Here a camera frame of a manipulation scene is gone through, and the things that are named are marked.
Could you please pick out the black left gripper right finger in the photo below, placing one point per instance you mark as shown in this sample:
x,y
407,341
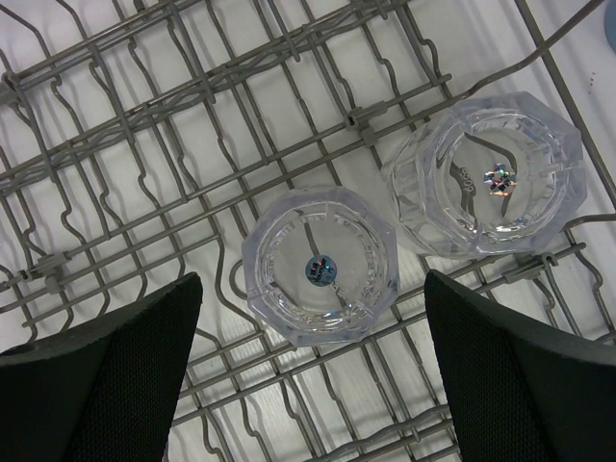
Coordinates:
x,y
517,388

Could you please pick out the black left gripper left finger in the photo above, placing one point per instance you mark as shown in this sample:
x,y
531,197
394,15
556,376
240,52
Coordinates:
x,y
106,389

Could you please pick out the clear glass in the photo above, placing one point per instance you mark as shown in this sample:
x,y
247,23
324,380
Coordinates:
x,y
490,176
321,266

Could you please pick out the blue plastic cup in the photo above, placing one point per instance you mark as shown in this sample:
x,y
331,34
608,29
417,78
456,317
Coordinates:
x,y
609,23

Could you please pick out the grey wire dish rack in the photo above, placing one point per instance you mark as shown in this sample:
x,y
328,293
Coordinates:
x,y
141,140

